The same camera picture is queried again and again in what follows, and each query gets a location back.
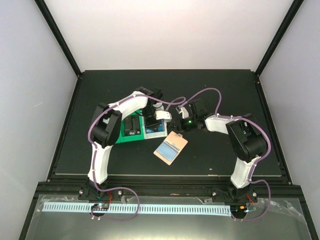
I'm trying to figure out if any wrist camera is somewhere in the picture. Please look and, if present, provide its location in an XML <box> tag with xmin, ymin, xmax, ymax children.
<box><xmin>155</xmin><ymin>110</ymin><xmax>172</xmax><ymax>121</ymax></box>
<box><xmin>175</xmin><ymin>106</ymin><xmax>189</xmax><ymax>119</ymax></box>

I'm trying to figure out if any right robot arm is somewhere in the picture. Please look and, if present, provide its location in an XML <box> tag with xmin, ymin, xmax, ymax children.
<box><xmin>175</xmin><ymin>99</ymin><xmax>271</xmax><ymax>202</ymax></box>

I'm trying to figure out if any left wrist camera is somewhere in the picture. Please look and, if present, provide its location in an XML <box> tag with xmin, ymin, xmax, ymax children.
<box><xmin>155</xmin><ymin>110</ymin><xmax>172</xmax><ymax>121</ymax></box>

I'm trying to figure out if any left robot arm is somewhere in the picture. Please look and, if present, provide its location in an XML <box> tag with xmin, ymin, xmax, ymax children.
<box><xmin>87</xmin><ymin>86</ymin><xmax>166</xmax><ymax>200</ymax></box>

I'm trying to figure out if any black card stack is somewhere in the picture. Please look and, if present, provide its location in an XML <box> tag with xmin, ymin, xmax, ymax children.
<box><xmin>123</xmin><ymin>115</ymin><xmax>141</xmax><ymax>137</ymax></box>

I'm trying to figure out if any white slotted cable duct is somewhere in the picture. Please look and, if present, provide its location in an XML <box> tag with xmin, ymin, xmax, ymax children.
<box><xmin>42</xmin><ymin>202</ymin><xmax>231</xmax><ymax>217</ymax></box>

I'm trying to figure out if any tan leather card holder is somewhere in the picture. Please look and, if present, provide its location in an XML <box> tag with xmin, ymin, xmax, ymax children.
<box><xmin>153</xmin><ymin>131</ymin><xmax>188</xmax><ymax>166</ymax></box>

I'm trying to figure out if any right circuit board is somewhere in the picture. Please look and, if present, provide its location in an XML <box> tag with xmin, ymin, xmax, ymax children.
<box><xmin>230</xmin><ymin>205</ymin><xmax>256</xmax><ymax>213</ymax></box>

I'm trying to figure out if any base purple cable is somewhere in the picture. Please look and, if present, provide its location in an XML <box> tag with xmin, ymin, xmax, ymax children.
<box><xmin>231</xmin><ymin>179</ymin><xmax>272</xmax><ymax>223</ymax></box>
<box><xmin>90</xmin><ymin>186</ymin><xmax>140</xmax><ymax>223</ymax></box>

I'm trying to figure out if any circuit board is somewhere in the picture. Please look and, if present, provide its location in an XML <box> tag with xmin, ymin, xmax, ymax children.
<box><xmin>91</xmin><ymin>203</ymin><xmax>109</xmax><ymax>212</ymax></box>
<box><xmin>230</xmin><ymin>205</ymin><xmax>256</xmax><ymax>213</ymax></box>

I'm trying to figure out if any black frame post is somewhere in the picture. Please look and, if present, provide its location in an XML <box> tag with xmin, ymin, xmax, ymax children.
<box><xmin>255</xmin><ymin>0</ymin><xmax>304</xmax><ymax>77</ymax></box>
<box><xmin>34</xmin><ymin>0</ymin><xmax>82</xmax><ymax>78</ymax></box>

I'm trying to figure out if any white bin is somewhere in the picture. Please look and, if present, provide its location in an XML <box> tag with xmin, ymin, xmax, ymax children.
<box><xmin>142</xmin><ymin>118</ymin><xmax>168</xmax><ymax>140</ymax></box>

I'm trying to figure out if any black frame post left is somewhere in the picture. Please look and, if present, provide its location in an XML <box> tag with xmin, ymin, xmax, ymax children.
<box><xmin>34</xmin><ymin>0</ymin><xmax>82</xmax><ymax>78</ymax></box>

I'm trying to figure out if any blue card stack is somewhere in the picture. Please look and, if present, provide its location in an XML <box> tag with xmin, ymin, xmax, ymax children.
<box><xmin>145</xmin><ymin>119</ymin><xmax>165</xmax><ymax>134</ymax></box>

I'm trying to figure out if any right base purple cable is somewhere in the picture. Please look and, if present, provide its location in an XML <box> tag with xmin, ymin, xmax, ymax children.
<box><xmin>231</xmin><ymin>179</ymin><xmax>272</xmax><ymax>223</ymax></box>

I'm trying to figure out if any black frame post right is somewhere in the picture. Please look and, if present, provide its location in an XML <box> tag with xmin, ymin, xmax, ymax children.
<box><xmin>255</xmin><ymin>0</ymin><xmax>304</xmax><ymax>77</ymax></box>

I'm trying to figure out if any green bin middle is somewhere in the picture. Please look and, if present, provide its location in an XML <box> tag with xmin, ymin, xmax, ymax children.
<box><xmin>116</xmin><ymin>112</ymin><xmax>144</xmax><ymax>144</ymax></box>

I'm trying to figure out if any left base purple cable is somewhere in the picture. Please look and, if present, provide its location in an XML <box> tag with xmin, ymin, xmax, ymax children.
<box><xmin>90</xmin><ymin>186</ymin><xmax>140</xmax><ymax>223</ymax></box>

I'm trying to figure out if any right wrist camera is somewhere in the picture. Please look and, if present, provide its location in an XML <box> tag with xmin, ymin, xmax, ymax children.
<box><xmin>175</xmin><ymin>106</ymin><xmax>189</xmax><ymax>119</ymax></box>

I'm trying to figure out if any left circuit board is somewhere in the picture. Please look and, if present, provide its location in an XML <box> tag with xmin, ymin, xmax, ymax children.
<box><xmin>91</xmin><ymin>203</ymin><xmax>109</xmax><ymax>212</ymax></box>

